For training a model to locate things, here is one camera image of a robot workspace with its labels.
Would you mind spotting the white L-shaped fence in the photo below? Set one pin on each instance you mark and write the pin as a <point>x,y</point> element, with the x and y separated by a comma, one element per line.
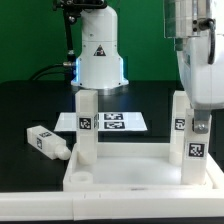
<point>92,205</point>

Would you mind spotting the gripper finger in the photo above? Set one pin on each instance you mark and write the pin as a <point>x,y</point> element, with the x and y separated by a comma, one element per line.
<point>201,121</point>

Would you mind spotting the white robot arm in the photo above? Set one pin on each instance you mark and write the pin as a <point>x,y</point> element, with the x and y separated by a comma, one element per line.
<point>197,28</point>

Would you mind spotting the black camera stand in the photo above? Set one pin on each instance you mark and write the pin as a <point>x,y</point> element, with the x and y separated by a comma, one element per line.
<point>71,13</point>

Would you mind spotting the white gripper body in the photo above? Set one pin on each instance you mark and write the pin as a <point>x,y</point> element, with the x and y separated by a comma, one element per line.
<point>202,82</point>

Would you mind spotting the white marker sheet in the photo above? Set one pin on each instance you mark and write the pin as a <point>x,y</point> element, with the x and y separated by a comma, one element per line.
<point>108,121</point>

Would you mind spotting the white desk top tray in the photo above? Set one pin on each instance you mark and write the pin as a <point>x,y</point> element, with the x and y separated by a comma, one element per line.
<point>126,167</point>

